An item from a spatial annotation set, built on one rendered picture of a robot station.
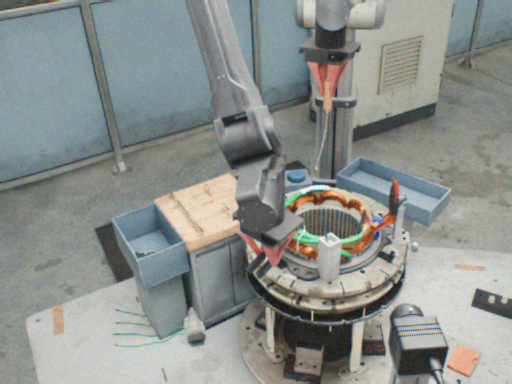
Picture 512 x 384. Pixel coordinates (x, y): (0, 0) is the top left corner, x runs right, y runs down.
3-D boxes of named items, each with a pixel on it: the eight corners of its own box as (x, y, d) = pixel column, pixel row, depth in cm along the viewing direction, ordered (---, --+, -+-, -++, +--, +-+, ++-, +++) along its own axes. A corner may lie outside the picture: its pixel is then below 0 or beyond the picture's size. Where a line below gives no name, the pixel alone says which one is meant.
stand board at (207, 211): (189, 253, 111) (187, 244, 110) (155, 207, 125) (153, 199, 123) (269, 219, 119) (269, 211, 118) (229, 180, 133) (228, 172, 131)
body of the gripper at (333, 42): (350, 63, 93) (353, 21, 90) (297, 56, 97) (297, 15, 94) (361, 52, 98) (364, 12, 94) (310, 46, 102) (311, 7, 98)
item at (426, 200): (433, 276, 138) (451, 188, 122) (414, 301, 132) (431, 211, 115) (352, 239, 152) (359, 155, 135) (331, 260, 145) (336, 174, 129)
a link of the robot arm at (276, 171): (287, 148, 80) (250, 146, 81) (282, 174, 75) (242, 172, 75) (286, 185, 84) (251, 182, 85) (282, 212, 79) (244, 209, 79)
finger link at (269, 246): (272, 282, 87) (271, 240, 81) (240, 262, 91) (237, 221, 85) (297, 259, 91) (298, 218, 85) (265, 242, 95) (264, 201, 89)
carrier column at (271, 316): (271, 357, 117) (269, 292, 105) (265, 350, 119) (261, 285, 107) (280, 352, 118) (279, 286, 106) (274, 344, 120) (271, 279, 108)
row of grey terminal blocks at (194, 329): (207, 344, 123) (205, 332, 121) (187, 348, 123) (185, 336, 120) (202, 313, 131) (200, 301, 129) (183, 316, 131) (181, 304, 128)
